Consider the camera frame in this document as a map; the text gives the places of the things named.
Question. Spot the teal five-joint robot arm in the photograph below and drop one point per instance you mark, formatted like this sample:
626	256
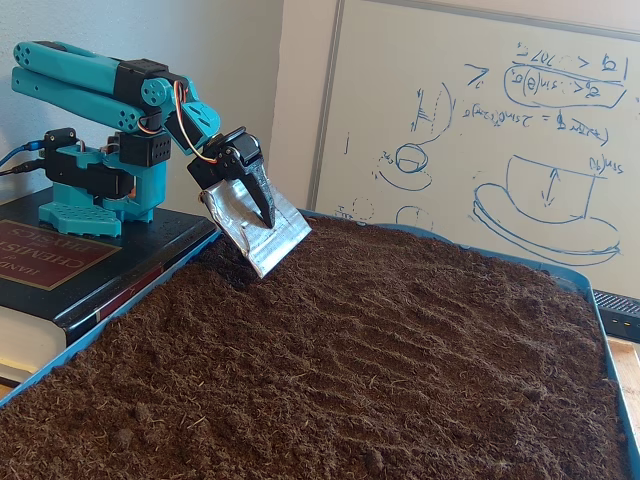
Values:
75	80

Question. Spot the black chemistry physics handbook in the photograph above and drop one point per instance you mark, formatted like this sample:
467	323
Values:
150	240

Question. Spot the whiteboard with blue drawings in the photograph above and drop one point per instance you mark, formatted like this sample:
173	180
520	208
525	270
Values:
500	150

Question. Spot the black vented electronic box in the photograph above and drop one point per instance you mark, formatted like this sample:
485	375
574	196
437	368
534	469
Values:
620	315

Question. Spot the brown soil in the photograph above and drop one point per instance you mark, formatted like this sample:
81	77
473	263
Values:
350	350

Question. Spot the blue plastic tray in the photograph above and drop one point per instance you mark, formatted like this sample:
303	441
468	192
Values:
575	276

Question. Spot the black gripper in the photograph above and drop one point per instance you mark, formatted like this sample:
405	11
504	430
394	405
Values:
246	161

